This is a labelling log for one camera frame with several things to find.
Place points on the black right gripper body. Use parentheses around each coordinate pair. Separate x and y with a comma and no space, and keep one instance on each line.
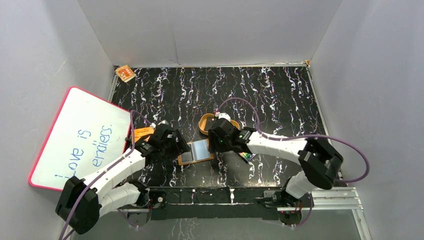
(220,145)

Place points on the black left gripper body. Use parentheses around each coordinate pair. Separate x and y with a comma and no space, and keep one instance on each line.
(179,143)

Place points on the yellow oval tray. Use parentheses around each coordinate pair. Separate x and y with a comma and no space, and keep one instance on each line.
(206,122)

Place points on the orange leather card holder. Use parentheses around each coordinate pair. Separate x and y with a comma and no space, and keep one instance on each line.
(200,152)

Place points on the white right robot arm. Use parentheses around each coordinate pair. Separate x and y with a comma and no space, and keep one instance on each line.
(319,160)

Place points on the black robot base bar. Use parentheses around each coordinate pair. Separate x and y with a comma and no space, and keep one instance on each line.
(264,203)

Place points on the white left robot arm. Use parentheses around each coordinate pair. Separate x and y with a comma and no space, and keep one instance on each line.
(83,201)

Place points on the small orange card box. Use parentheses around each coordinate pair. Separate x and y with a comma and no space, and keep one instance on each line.
(125,73)

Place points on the orange Huckleberry Finn book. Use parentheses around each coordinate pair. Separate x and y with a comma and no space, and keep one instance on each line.
(143,133)

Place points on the pack of coloured markers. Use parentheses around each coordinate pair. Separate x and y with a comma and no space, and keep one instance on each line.
(246,157)

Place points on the pink framed whiteboard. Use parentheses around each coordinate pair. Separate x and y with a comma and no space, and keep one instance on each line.
(87,134)

